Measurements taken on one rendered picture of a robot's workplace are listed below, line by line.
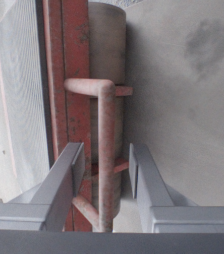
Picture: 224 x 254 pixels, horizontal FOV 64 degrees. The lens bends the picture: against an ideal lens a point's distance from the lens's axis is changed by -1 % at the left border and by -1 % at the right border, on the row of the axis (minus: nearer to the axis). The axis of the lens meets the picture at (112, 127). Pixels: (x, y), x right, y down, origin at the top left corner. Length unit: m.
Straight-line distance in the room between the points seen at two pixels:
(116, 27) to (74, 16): 0.07
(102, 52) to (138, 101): 0.08
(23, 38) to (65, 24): 0.06
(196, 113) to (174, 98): 0.03
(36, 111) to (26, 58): 0.05
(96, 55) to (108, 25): 0.04
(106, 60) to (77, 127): 0.08
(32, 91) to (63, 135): 0.06
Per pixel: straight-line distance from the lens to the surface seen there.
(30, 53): 0.20
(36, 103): 0.20
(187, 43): 0.22
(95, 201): 0.27
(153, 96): 0.24
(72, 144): 0.15
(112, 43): 0.22
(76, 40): 0.18
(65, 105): 0.17
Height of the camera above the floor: 0.20
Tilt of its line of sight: 38 degrees down
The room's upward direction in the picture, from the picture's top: 102 degrees counter-clockwise
